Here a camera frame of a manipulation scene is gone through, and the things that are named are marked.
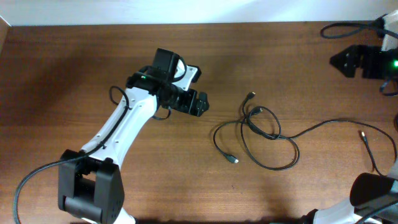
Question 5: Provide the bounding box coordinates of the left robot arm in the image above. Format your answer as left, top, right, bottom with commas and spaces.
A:
58, 49, 209, 223

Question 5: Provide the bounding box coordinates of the black cable with end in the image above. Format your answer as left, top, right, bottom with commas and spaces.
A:
287, 119, 398, 177

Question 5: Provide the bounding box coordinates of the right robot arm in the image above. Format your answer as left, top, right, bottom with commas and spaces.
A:
298, 11, 397, 223

